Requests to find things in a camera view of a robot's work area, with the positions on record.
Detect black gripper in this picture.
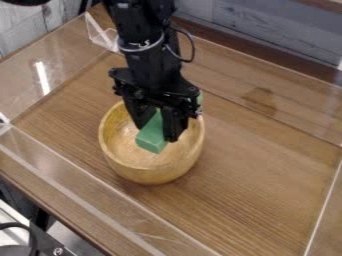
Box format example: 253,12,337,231
108,49,201,143

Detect green rectangular block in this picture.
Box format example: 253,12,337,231
134,89,206,155

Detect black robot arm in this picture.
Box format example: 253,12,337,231
102,0,199,142

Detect brown wooden bowl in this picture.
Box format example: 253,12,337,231
98,102,205,185

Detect clear acrylic tray walls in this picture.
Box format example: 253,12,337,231
0,19,342,256

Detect black cable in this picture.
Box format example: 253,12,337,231
162,27,198,64

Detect clear acrylic corner bracket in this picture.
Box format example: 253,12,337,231
84,13,119,53

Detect black metal table frame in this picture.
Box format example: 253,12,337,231
0,179,106,256

